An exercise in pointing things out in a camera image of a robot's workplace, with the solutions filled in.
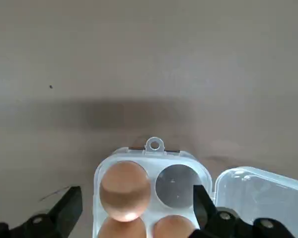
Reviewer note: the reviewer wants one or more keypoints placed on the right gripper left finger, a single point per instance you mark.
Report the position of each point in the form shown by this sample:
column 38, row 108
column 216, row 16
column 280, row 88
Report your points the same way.
column 62, row 210

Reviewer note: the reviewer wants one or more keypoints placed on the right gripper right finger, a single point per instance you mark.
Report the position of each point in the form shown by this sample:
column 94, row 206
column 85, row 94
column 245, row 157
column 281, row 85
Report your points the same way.
column 213, row 223

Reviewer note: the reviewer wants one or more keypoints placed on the brown egg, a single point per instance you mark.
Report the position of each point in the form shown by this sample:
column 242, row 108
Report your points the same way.
column 121, row 228
column 124, row 191
column 173, row 226

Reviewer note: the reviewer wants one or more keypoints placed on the clear plastic egg carton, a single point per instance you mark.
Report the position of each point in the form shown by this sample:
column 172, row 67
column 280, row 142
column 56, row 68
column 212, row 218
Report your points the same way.
column 178, row 158

